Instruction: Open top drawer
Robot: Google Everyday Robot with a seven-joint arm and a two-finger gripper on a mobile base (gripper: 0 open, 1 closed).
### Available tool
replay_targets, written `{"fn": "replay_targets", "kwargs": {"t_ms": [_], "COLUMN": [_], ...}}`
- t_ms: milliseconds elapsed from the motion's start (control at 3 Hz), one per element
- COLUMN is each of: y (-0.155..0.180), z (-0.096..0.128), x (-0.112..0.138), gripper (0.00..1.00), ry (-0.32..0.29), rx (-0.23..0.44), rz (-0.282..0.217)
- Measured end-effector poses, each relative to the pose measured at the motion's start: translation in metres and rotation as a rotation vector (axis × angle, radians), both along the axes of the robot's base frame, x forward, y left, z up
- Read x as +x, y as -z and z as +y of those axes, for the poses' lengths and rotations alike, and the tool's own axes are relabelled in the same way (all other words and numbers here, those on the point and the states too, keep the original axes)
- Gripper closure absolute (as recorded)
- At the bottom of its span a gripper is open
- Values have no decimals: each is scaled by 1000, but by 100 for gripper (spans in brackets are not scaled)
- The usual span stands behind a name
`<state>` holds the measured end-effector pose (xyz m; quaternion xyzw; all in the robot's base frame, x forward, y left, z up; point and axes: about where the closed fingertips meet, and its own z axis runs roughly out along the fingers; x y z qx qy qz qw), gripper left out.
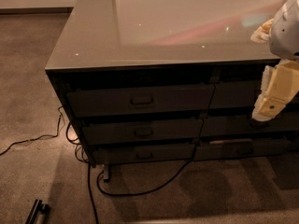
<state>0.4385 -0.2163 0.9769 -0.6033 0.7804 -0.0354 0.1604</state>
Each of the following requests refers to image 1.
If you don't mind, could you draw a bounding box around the thin black floor cable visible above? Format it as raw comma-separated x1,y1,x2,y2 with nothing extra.
0,105,66,157

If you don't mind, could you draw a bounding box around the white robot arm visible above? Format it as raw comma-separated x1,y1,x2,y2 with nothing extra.
250,0,299,121

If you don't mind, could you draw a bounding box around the dark grey drawer cabinet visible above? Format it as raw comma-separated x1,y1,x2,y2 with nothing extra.
44,0,299,183

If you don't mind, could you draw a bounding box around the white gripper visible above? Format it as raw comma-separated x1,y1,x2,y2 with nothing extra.
250,19,299,121

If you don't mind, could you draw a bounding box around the thick black floor cable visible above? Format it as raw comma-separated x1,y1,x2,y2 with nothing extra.
87,143,198,224

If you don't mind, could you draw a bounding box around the black metal floor object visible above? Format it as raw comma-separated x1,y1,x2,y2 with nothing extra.
25,199,50,224

